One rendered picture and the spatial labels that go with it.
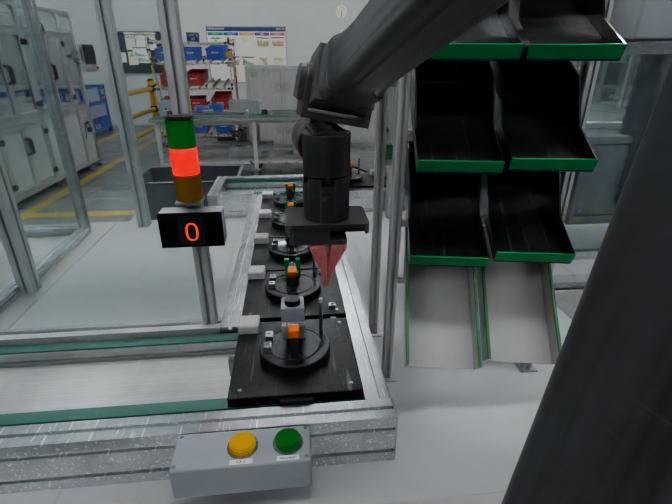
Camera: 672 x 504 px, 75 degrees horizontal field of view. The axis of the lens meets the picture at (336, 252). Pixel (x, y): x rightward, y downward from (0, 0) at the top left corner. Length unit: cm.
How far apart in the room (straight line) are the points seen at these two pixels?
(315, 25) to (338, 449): 1073
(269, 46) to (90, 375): 1046
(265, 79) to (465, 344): 738
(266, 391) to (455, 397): 40
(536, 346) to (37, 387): 97
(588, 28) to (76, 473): 109
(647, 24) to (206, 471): 164
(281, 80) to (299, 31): 335
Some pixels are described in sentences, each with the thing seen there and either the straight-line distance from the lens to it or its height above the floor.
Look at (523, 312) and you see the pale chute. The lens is 93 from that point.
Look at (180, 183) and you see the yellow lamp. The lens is 87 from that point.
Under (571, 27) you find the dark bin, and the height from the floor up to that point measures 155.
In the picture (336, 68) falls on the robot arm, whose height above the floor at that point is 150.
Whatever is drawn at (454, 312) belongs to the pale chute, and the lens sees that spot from 88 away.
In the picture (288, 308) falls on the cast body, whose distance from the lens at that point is 82.
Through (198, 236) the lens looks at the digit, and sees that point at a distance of 90.
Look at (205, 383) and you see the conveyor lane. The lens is 95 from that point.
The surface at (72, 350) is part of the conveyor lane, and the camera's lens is 110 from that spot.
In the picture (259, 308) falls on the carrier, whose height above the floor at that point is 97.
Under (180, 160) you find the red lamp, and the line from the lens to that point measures 86.
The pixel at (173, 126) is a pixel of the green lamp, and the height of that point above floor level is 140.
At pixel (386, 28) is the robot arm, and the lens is 34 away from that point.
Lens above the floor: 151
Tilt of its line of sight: 24 degrees down
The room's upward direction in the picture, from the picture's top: straight up
